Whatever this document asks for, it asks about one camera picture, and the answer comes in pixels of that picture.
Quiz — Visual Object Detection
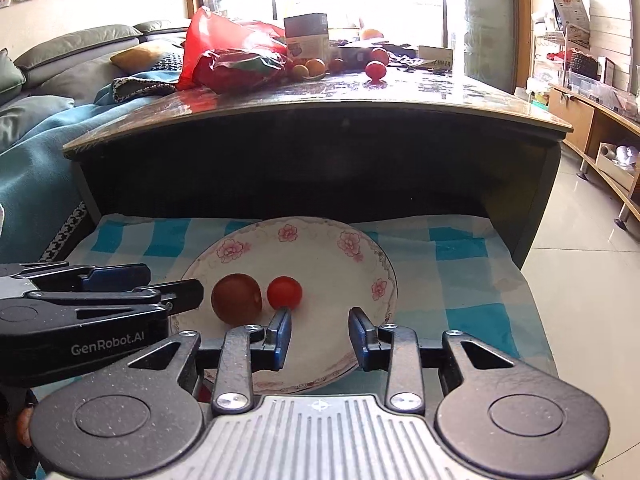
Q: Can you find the dark red plum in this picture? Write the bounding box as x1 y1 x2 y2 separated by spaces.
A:
212 273 262 326

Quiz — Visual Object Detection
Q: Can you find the small red tomato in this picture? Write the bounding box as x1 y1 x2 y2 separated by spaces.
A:
267 276 303 310

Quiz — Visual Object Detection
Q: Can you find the teal blanket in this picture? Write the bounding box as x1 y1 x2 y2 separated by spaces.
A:
1 70 179 263

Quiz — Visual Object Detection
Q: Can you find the white floral ceramic plate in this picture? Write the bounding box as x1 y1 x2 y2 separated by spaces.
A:
171 217 398 394

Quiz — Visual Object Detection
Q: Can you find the blue checkered cloth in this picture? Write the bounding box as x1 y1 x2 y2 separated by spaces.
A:
39 212 558 375

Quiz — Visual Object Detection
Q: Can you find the grey green sofa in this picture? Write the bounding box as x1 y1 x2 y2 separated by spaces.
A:
1 18 190 151

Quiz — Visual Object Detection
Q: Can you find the dark coffee table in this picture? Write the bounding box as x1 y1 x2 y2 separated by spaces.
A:
63 70 570 264

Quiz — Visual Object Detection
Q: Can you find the red snack package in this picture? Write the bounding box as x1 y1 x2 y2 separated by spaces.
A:
192 49 288 94

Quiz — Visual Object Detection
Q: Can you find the yellow cushion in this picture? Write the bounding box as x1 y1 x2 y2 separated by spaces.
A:
111 41 178 75

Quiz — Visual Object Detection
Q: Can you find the red plastic bag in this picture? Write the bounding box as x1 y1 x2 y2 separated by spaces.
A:
177 6 288 91

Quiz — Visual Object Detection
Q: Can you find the orange fruit on table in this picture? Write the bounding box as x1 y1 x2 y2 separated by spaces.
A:
305 58 326 77

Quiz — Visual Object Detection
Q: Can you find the red tomato on table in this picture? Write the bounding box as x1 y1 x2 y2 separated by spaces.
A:
364 61 387 81

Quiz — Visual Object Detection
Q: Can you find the grey box on table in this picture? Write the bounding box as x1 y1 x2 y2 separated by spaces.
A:
283 13 331 63

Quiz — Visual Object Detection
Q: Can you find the red fruit behind tomato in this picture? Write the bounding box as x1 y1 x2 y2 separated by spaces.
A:
370 47 390 66

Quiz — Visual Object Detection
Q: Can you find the wooden tv cabinet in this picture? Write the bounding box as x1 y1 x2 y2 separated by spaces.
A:
548 86 639 231

